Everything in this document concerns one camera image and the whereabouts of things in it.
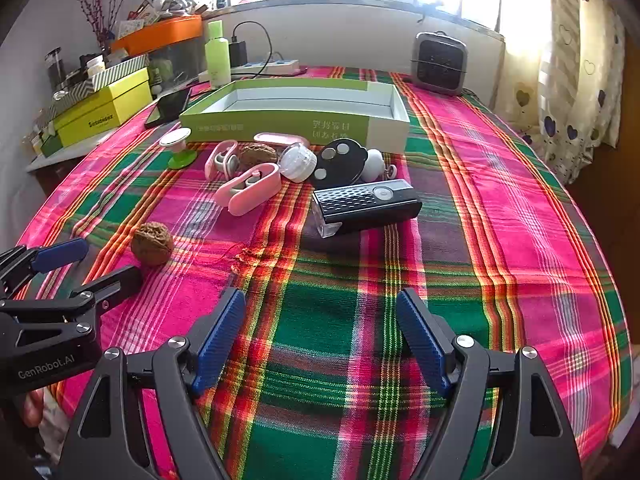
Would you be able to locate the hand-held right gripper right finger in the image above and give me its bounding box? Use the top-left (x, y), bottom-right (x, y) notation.
top-left (396, 287), bottom-right (583, 480)

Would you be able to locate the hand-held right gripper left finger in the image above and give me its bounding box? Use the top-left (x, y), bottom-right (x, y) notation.
top-left (57, 287), bottom-right (247, 480)

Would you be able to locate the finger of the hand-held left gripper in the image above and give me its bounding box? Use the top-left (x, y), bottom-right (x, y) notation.
top-left (0, 238), bottom-right (90, 301)
top-left (0, 265), bottom-right (143, 348)

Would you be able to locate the brown walnut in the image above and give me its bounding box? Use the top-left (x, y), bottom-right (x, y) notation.
top-left (237, 144), bottom-right (279, 173)
top-left (131, 223), bottom-right (175, 266)

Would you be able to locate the black bike light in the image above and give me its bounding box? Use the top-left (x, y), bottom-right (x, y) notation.
top-left (311, 179), bottom-right (423, 238)

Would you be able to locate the green white suction holder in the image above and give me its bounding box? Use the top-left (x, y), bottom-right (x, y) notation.
top-left (159, 129), bottom-right (199, 170)

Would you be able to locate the pink clip holder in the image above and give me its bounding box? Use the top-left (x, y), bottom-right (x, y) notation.
top-left (216, 162), bottom-right (282, 217)
top-left (205, 139), bottom-right (241, 181)

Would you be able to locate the white mushroom-shaped gadget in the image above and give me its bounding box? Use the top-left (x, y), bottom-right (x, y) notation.
top-left (359, 148), bottom-right (401, 183)

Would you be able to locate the clear round plastic jar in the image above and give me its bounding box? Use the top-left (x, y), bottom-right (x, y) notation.
top-left (278, 142), bottom-right (318, 184)

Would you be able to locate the black white round device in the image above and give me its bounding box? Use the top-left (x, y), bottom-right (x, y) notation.
top-left (310, 137), bottom-right (370, 188)

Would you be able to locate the pink oval clip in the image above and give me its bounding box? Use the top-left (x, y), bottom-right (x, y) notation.
top-left (253, 132), bottom-right (309, 148)

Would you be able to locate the green white cardboard box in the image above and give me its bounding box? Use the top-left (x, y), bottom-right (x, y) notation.
top-left (179, 77), bottom-right (412, 153)

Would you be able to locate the person's left hand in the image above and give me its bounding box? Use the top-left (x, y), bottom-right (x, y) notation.
top-left (20, 391), bottom-right (48, 428)

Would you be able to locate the plaid blanket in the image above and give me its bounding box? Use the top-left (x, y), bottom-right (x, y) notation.
top-left (17, 64), bottom-right (632, 480)

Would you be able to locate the yellow-green box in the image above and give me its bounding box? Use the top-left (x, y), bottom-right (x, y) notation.
top-left (52, 67), bottom-right (153, 148)

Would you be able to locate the black smartphone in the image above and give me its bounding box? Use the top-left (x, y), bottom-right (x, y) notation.
top-left (144, 87), bottom-right (193, 129)

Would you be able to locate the dark glass jar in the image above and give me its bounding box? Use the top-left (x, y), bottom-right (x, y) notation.
top-left (45, 47), bottom-right (66, 92)

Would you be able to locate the striped gift box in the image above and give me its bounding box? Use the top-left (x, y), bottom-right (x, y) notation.
top-left (50, 54), bottom-right (151, 111)

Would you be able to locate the glass tank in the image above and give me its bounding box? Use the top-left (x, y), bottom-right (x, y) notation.
top-left (147, 42), bottom-right (208, 86)

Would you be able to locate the orange box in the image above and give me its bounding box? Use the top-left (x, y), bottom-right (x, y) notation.
top-left (109, 14), bottom-right (205, 56)

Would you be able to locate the light green bottle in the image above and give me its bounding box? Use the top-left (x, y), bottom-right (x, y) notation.
top-left (204, 19), bottom-right (232, 88)

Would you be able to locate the black charger adapter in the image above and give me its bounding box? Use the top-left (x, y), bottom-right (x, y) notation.
top-left (229, 35), bottom-right (249, 67)

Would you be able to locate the white power strip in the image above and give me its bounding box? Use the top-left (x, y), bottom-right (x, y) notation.
top-left (197, 59), bottom-right (301, 84)

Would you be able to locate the grey space heater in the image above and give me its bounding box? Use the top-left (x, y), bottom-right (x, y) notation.
top-left (410, 31), bottom-right (468, 97)

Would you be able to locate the heart print curtain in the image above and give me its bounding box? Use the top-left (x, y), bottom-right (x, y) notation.
top-left (510, 0), bottom-right (626, 186)

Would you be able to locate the black cable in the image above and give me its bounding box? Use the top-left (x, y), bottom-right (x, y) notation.
top-left (232, 21), bottom-right (301, 78)

